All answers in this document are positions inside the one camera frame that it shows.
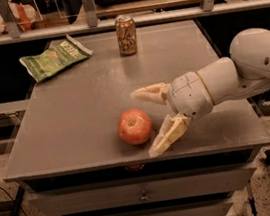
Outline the upper drawer with knob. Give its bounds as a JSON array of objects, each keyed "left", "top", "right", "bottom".
[{"left": 28, "top": 165, "right": 255, "bottom": 216}]

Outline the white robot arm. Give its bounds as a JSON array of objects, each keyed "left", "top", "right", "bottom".
[{"left": 131, "top": 28, "right": 270, "bottom": 158}]

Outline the green chip bag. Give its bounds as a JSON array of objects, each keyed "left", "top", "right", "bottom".
[{"left": 20, "top": 35, "right": 92, "bottom": 83}]

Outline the metal shelf rail frame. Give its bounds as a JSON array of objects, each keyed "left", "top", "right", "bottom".
[{"left": 0, "top": 0, "right": 270, "bottom": 44}]

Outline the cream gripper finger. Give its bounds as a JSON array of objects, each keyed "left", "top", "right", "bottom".
[
  {"left": 130, "top": 83, "right": 170, "bottom": 105},
  {"left": 149, "top": 113, "right": 191, "bottom": 158}
]

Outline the orange soda can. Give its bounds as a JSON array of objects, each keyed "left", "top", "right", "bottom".
[{"left": 115, "top": 15, "right": 138, "bottom": 56}]

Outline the red apple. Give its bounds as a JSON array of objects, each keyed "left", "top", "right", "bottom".
[{"left": 117, "top": 109, "right": 153, "bottom": 145}]

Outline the grey drawer cabinet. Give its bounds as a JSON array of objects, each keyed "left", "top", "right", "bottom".
[{"left": 6, "top": 21, "right": 270, "bottom": 216}]

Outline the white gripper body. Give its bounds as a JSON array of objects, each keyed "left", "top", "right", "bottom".
[{"left": 166, "top": 71, "right": 214, "bottom": 120}]

